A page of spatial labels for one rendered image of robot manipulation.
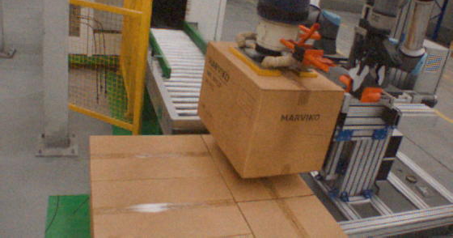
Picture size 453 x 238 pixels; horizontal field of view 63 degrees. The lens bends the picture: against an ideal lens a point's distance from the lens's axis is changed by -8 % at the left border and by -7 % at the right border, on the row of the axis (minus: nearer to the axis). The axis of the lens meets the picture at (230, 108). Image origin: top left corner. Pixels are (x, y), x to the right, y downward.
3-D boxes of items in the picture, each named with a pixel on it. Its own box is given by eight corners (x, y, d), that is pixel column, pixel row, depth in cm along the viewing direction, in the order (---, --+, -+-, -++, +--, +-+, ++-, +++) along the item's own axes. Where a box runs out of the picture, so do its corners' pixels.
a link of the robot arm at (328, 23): (335, 39, 222) (340, 16, 217) (312, 32, 227) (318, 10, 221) (339, 36, 232) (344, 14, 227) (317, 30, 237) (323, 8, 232)
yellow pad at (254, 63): (227, 49, 187) (229, 39, 185) (246, 50, 191) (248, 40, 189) (259, 76, 159) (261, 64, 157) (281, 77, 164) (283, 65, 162)
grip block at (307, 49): (290, 57, 156) (293, 42, 154) (310, 58, 160) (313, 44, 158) (301, 64, 149) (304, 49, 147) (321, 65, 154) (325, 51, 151)
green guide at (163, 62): (133, 23, 417) (134, 15, 413) (143, 24, 420) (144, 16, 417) (156, 78, 282) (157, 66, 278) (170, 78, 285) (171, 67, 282)
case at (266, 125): (196, 113, 211) (208, 40, 195) (262, 112, 228) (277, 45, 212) (242, 179, 162) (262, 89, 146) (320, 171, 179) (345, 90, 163)
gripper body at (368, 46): (368, 58, 129) (378, 23, 124) (385, 68, 122) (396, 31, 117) (351, 57, 126) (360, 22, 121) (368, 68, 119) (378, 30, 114)
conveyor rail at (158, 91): (129, 37, 422) (131, 20, 414) (134, 37, 423) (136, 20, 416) (168, 148, 227) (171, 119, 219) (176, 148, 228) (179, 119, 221)
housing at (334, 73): (324, 78, 139) (328, 65, 137) (340, 78, 142) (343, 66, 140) (336, 86, 133) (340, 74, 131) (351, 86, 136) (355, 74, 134)
